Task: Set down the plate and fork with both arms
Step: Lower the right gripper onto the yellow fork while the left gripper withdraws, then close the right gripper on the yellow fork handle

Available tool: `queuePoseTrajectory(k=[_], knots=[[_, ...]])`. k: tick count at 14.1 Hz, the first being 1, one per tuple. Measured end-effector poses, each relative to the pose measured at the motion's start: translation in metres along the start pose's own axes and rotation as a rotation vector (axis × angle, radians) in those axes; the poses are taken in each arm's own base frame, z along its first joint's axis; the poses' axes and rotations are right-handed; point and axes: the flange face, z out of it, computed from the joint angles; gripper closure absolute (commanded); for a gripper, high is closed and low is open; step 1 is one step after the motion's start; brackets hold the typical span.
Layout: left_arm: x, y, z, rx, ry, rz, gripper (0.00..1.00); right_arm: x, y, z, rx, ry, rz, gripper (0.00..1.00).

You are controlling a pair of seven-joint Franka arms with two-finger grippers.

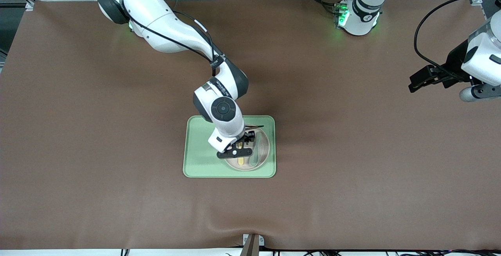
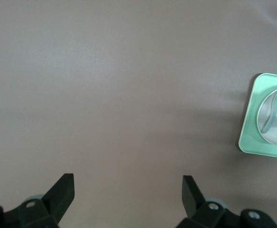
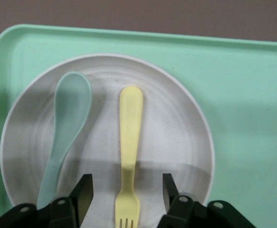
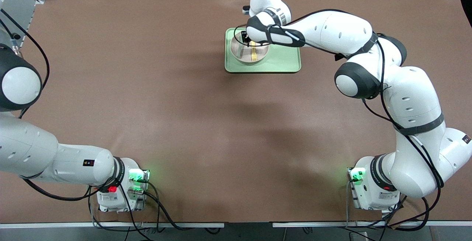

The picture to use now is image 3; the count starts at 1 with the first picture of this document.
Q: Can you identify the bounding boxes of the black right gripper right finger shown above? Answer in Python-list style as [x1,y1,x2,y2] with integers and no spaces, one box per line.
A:
[157,173,255,228]

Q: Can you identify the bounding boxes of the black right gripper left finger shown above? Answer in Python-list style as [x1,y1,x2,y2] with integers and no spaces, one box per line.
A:
[0,173,95,228]

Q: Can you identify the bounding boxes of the yellow plastic fork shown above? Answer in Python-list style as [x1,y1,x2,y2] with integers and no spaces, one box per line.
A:
[114,86,144,228]

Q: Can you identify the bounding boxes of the white speckled round plate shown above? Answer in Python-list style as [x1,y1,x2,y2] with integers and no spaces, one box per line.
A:
[0,53,216,228]

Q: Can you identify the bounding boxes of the pale green plastic spoon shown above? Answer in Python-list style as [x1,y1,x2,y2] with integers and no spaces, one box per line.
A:
[36,71,93,211]

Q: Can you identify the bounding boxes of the mint green rectangular tray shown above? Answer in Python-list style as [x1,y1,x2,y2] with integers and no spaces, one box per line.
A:
[0,23,277,228]

